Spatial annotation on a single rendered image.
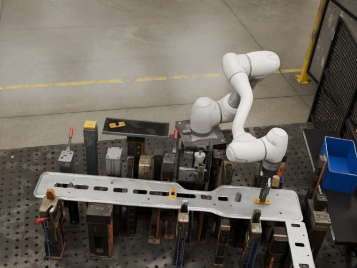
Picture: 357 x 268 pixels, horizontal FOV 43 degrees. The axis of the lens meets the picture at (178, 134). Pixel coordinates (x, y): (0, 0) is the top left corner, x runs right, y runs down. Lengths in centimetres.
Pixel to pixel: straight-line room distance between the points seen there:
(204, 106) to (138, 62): 272
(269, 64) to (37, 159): 159
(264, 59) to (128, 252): 126
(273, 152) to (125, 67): 355
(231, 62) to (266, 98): 270
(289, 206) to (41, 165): 157
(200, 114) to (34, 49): 334
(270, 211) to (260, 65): 78
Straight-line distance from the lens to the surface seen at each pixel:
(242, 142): 210
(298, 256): 226
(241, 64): 248
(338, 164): 277
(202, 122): 299
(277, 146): 214
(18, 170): 304
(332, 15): 511
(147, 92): 500
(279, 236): 233
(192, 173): 257
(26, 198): 285
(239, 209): 238
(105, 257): 250
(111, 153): 246
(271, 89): 535
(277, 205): 245
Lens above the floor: 270
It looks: 37 degrees down
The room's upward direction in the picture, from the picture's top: 5 degrees clockwise
